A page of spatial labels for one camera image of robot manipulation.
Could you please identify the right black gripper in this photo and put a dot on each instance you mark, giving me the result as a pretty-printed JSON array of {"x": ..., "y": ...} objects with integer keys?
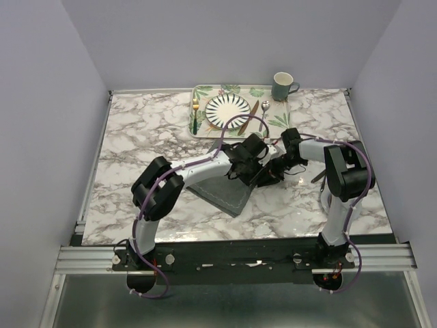
[{"x": 271, "y": 175}]

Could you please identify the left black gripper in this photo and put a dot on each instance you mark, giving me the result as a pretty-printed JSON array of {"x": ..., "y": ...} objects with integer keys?
[{"x": 248, "y": 180}]

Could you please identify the grey cloth napkin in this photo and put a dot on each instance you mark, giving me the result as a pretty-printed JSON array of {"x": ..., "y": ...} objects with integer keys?
[{"x": 229, "y": 196}]

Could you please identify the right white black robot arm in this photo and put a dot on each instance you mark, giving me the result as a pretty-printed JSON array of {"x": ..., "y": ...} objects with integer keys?
[{"x": 348, "y": 177}]

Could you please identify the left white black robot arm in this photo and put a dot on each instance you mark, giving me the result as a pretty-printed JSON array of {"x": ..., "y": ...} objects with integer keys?
[{"x": 158, "y": 188}]

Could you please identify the bronze knife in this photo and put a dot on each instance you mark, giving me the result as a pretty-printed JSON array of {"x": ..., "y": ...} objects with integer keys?
[{"x": 252, "y": 114}]

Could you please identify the striped white plate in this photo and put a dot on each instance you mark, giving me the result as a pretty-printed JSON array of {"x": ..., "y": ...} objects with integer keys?
[{"x": 223, "y": 107}]

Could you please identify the floral serving tray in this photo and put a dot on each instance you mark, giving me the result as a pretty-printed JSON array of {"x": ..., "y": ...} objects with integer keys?
[{"x": 278, "y": 117}]

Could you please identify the silver spoon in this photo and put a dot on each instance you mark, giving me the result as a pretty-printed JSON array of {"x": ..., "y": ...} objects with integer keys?
[{"x": 265, "y": 106}]

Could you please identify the small white saucer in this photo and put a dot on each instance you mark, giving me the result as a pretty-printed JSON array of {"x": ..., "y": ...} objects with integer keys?
[{"x": 325, "y": 200}]

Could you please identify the teal ceramic mug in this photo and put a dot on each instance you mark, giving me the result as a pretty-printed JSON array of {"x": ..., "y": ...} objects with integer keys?
[{"x": 283, "y": 85}]

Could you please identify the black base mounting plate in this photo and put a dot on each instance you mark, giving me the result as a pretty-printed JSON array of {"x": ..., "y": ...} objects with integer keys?
[{"x": 257, "y": 261}]

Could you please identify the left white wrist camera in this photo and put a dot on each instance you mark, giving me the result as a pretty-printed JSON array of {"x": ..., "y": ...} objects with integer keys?
[{"x": 272, "y": 153}]

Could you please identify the gold green-handled fork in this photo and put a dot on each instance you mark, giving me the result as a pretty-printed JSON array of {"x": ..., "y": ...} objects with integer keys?
[{"x": 195, "y": 109}]

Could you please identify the aluminium frame rail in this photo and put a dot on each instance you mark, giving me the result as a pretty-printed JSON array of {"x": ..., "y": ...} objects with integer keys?
[{"x": 100, "y": 260}]

